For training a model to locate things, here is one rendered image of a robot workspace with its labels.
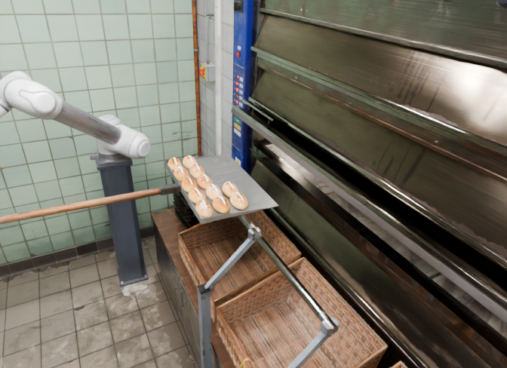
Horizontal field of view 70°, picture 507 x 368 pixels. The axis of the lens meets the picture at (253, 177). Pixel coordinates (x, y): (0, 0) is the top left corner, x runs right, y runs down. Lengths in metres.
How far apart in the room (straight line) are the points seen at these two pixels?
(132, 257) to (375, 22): 2.18
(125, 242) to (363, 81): 1.95
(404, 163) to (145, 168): 2.15
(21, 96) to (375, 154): 1.42
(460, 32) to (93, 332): 2.50
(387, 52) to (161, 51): 1.77
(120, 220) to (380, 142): 1.81
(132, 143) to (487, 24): 1.68
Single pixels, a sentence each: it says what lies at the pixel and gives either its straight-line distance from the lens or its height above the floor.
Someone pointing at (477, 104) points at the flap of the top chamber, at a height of 1.79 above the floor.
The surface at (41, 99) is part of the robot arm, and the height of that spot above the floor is 1.56.
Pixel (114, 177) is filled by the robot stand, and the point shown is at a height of 0.91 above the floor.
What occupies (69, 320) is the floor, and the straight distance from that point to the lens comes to 2.85.
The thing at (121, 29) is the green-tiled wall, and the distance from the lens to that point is 2.65.
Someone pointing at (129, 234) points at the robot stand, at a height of 0.45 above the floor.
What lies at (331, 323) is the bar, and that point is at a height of 1.17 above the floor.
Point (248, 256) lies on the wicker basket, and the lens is 2.20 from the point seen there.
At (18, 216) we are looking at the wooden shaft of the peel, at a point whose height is 1.22.
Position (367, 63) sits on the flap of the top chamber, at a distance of 1.34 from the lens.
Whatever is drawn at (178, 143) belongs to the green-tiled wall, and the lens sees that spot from 2.96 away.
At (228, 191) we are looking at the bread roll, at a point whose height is 1.21.
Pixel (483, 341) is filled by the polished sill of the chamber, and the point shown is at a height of 1.17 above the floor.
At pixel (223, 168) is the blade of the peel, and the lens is 1.86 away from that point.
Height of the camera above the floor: 2.07
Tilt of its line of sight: 30 degrees down
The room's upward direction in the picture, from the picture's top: 3 degrees clockwise
